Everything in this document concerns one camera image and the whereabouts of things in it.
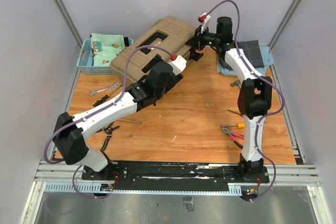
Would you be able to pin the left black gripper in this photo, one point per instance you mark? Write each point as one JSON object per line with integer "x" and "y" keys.
{"x": 174, "y": 79}

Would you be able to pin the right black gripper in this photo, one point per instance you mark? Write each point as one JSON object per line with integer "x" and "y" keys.
{"x": 196, "y": 41}

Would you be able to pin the tan plastic tool box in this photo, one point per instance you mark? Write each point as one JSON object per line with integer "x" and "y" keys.
{"x": 168, "y": 33}

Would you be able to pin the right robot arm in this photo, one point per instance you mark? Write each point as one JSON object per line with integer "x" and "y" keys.
{"x": 255, "y": 94}

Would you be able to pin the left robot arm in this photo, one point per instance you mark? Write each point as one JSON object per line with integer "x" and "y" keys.
{"x": 71, "y": 132}

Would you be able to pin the black item in basket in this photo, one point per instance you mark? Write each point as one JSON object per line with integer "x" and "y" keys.
{"x": 126, "y": 41}

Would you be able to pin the dark grey checked cloth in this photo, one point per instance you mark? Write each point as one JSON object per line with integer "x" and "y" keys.
{"x": 251, "y": 50}

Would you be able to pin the small claw hammer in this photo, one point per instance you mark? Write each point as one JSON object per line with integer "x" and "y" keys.
{"x": 236, "y": 83}

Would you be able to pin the green cartoon print cloth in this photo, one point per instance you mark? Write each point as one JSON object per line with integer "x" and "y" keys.
{"x": 105, "y": 48}

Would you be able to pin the light blue folded cloth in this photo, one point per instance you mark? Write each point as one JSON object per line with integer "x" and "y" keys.
{"x": 266, "y": 57}

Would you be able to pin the silver open-end wrench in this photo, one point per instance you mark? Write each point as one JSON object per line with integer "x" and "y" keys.
{"x": 115, "y": 85}

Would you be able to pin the blue plastic basket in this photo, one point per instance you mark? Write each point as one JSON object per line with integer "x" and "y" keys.
{"x": 85, "y": 60}

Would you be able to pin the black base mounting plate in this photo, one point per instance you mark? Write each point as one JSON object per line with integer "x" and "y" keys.
{"x": 179, "y": 176}

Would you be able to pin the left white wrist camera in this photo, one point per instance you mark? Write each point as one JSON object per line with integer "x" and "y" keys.
{"x": 178, "y": 65}

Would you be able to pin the wooden handle tool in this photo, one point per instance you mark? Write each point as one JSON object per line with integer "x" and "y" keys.
{"x": 129, "y": 121}

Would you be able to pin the black yellow handled screwdriver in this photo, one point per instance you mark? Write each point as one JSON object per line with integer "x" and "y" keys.
{"x": 105, "y": 98}

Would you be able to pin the black handled pliers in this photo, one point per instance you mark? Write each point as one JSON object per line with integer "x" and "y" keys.
{"x": 109, "y": 129}

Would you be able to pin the orange handled screwdriver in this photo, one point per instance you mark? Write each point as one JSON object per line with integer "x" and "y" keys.
{"x": 237, "y": 125}

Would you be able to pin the red handled pliers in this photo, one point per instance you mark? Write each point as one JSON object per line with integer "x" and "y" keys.
{"x": 234, "y": 136}

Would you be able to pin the blue slotted cable duct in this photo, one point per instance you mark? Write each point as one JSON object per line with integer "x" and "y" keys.
{"x": 53, "y": 187}

